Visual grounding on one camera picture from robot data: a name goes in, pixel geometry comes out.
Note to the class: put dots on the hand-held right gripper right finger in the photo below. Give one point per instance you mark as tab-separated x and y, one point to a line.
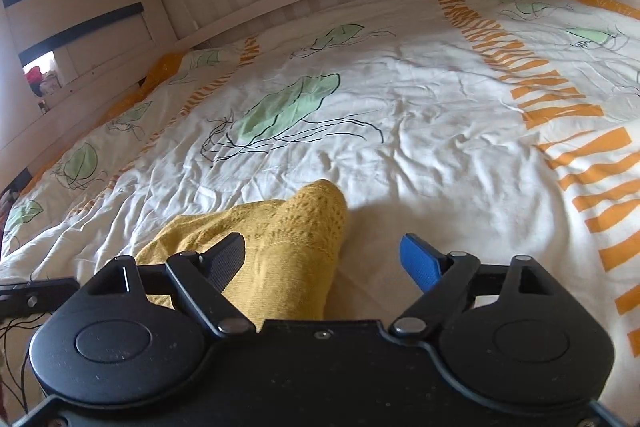
421	263

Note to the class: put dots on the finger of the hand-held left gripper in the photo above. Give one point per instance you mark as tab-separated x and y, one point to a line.
40	292

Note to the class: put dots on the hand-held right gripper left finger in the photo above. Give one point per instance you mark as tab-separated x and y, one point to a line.
226	259

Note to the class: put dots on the mustard yellow garment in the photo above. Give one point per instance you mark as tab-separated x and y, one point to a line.
300	247

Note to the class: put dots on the pile of colourful clothes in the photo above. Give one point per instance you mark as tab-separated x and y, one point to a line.
42	79

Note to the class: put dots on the white leaf-print bedspread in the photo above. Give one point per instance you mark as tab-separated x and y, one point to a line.
400	107

